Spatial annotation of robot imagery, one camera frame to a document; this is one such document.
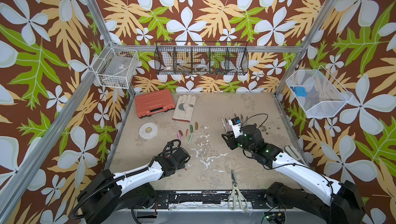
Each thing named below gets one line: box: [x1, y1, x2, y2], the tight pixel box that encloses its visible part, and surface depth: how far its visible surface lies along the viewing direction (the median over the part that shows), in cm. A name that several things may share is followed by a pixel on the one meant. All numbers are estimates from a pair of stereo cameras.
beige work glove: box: [172, 94, 197, 123], surface depth 113 cm
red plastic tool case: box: [134, 88, 176, 119], surface depth 110 cm
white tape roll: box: [138, 122, 159, 140], surface depth 100 cm
